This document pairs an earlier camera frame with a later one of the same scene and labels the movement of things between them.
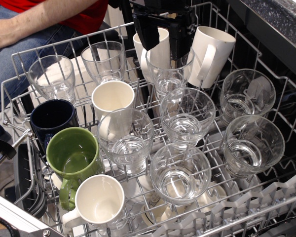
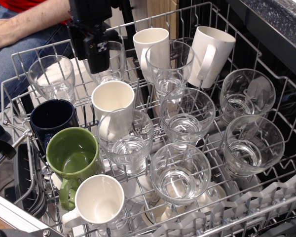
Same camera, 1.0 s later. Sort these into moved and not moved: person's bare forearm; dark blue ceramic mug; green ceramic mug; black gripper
Moved: black gripper
Not moved: green ceramic mug; person's bare forearm; dark blue ceramic mug
